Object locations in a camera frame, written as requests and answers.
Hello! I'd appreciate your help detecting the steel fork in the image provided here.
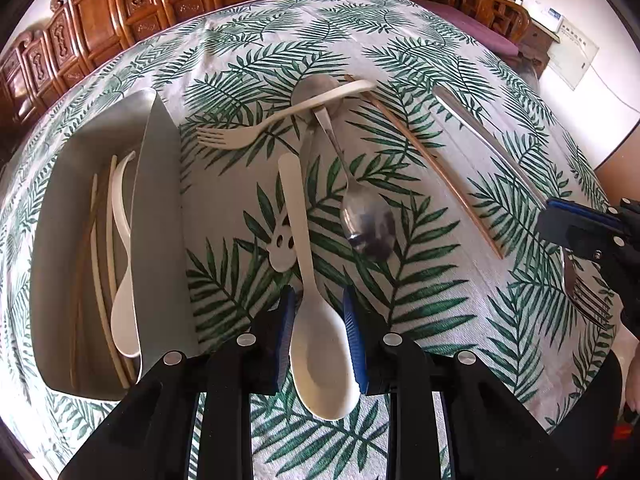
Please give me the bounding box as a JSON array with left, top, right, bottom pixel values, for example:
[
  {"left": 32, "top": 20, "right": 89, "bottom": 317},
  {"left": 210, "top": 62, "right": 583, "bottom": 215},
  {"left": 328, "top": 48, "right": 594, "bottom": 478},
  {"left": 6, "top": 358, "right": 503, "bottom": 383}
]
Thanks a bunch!
[{"left": 433, "top": 84, "right": 608, "bottom": 330}]

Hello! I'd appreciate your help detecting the cream plastic spoon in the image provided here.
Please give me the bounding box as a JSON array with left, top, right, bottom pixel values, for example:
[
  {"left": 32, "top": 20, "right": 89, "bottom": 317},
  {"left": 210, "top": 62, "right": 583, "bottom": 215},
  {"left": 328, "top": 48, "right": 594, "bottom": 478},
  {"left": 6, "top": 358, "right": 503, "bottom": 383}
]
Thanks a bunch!
[
  {"left": 278, "top": 153, "right": 359, "bottom": 420},
  {"left": 109, "top": 149, "right": 141, "bottom": 360}
]

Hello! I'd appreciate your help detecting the small steel spoon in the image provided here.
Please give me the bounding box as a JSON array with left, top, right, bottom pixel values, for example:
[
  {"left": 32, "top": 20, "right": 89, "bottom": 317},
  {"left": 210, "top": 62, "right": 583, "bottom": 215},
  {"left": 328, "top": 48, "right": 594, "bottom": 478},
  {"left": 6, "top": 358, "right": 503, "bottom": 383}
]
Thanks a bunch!
[{"left": 314, "top": 107, "right": 396, "bottom": 262}]

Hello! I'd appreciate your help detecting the brown wooden chopstick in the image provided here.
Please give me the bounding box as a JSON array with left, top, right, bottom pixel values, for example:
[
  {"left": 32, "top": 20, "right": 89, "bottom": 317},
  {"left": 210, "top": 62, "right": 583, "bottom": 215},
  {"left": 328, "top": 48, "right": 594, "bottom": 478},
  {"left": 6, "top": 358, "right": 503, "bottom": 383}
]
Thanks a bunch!
[
  {"left": 341, "top": 81, "right": 504, "bottom": 260},
  {"left": 70, "top": 236, "right": 90, "bottom": 393}
]

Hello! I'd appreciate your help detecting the cream plastic fork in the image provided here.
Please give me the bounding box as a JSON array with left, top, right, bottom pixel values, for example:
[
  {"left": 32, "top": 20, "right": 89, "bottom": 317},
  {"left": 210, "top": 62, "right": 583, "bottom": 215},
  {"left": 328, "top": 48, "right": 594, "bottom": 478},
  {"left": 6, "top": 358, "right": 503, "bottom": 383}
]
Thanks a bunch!
[{"left": 196, "top": 79, "right": 376, "bottom": 151}]

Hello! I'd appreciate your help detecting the large steel spoon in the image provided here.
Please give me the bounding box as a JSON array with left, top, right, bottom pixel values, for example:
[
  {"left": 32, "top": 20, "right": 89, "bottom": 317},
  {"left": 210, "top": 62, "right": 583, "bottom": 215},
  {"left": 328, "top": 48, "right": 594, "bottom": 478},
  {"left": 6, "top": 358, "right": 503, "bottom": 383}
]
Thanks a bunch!
[{"left": 291, "top": 75, "right": 340, "bottom": 166}]

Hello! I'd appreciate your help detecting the person right hand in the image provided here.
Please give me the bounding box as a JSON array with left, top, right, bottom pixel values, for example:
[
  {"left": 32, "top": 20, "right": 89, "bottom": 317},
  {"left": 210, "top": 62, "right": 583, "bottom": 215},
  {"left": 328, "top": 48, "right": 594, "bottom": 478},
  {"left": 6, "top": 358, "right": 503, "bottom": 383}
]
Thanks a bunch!
[{"left": 625, "top": 344, "right": 640, "bottom": 413}]

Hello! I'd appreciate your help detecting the palm leaf tablecloth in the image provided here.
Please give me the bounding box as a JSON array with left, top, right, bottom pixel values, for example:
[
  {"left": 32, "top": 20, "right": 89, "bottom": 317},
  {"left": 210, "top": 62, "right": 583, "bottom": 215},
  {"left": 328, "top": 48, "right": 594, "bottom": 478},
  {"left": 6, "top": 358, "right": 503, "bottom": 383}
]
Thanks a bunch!
[{"left": 1, "top": 0, "right": 622, "bottom": 474}]

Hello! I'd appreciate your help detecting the wooden side table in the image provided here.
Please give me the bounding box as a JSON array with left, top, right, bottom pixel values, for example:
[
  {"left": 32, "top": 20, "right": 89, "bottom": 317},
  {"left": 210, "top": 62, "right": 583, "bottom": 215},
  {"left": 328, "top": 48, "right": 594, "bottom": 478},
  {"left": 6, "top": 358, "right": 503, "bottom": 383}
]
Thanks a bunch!
[{"left": 518, "top": 20, "right": 560, "bottom": 78}]

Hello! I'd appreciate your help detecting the grey metal utensil tray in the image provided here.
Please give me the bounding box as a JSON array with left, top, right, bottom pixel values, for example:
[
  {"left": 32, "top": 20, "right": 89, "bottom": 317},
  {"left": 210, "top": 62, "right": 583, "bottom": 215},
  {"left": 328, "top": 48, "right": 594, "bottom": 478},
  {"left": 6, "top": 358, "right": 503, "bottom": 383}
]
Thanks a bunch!
[{"left": 30, "top": 89, "right": 198, "bottom": 401}]

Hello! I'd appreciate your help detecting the purple armchair cushion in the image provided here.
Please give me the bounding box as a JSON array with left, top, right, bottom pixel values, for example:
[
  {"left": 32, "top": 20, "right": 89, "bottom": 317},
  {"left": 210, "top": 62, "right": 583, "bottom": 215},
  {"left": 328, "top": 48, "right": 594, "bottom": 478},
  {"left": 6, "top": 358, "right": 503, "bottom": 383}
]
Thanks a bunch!
[{"left": 412, "top": 0, "right": 520, "bottom": 56}]

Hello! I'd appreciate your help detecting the long carved wooden sofa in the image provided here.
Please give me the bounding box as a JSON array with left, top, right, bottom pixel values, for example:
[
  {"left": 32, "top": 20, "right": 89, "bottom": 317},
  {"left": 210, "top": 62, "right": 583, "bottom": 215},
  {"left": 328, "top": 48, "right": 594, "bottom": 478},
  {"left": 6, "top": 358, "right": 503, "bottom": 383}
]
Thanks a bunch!
[{"left": 1, "top": 0, "right": 248, "bottom": 136}]

